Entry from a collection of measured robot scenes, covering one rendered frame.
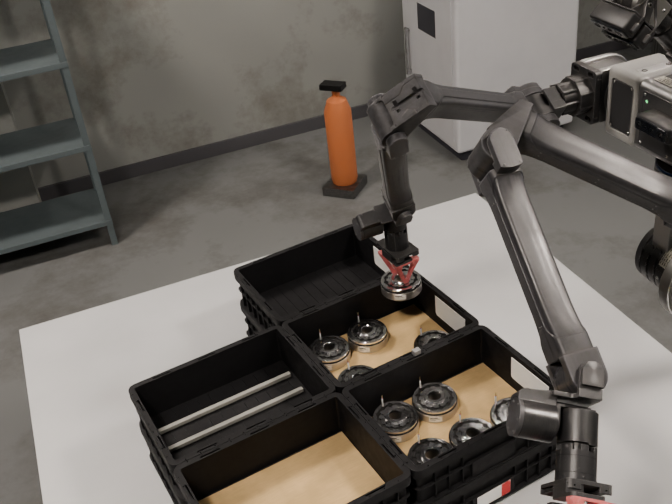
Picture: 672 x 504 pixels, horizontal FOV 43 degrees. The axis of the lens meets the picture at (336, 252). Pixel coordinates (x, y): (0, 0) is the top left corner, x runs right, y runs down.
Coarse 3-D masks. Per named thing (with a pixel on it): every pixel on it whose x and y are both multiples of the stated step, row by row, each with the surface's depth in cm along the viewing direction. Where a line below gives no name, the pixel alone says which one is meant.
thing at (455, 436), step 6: (462, 420) 185; (468, 420) 186; (474, 420) 185; (480, 420) 185; (456, 426) 184; (462, 426) 184; (480, 426) 183; (486, 426) 184; (492, 426) 183; (450, 432) 183; (456, 432) 183; (450, 438) 181; (456, 438) 182; (462, 438) 181; (456, 444) 180
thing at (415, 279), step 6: (402, 270) 217; (414, 270) 215; (384, 276) 215; (390, 276) 214; (414, 276) 214; (384, 282) 213; (390, 282) 212; (408, 282) 211; (414, 282) 211; (390, 288) 210; (396, 288) 210; (402, 288) 209; (408, 288) 209
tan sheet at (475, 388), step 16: (480, 368) 204; (448, 384) 200; (464, 384) 200; (480, 384) 199; (496, 384) 199; (464, 400) 195; (480, 400) 195; (464, 416) 191; (480, 416) 190; (432, 432) 188; (448, 432) 187; (400, 448) 185
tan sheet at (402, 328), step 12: (396, 312) 226; (408, 312) 225; (420, 312) 225; (396, 324) 221; (408, 324) 221; (420, 324) 220; (432, 324) 220; (396, 336) 217; (408, 336) 217; (384, 348) 214; (396, 348) 213; (408, 348) 213; (360, 360) 211; (372, 360) 210; (384, 360) 210; (336, 372) 208
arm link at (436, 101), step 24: (384, 96) 159; (408, 96) 157; (432, 96) 156; (456, 96) 161; (480, 96) 166; (504, 96) 172; (384, 120) 158; (408, 120) 156; (480, 120) 171; (552, 120) 176; (384, 144) 161
